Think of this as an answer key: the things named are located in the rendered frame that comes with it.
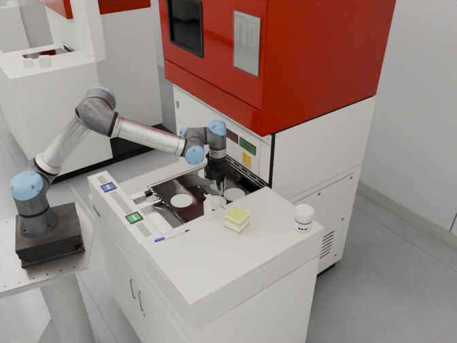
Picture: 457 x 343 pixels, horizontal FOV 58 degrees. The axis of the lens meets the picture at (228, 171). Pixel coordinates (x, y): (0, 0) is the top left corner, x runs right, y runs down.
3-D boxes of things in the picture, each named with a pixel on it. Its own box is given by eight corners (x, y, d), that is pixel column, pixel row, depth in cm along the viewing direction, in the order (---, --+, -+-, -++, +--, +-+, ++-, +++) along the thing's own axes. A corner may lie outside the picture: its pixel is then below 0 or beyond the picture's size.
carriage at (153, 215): (143, 199, 194) (142, 194, 192) (183, 243, 170) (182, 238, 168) (127, 205, 190) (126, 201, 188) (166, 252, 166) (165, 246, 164)
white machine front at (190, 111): (181, 139, 248) (176, 76, 225) (270, 209, 193) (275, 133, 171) (176, 141, 246) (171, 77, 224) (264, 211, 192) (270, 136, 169)
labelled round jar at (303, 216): (302, 220, 165) (304, 201, 159) (315, 229, 160) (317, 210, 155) (289, 226, 161) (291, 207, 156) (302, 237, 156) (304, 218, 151)
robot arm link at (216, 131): (205, 119, 172) (225, 118, 173) (206, 141, 178) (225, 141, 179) (206, 128, 165) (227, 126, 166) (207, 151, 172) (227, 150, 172)
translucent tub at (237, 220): (234, 218, 165) (234, 205, 161) (249, 225, 162) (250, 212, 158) (223, 229, 160) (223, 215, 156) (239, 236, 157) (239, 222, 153)
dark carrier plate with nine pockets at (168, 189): (211, 164, 212) (211, 163, 211) (254, 197, 189) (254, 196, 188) (151, 187, 195) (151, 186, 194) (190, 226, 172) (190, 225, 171)
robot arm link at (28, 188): (12, 216, 159) (2, 187, 152) (23, 197, 171) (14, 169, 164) (44, 214, 160) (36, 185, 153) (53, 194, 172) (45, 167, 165)
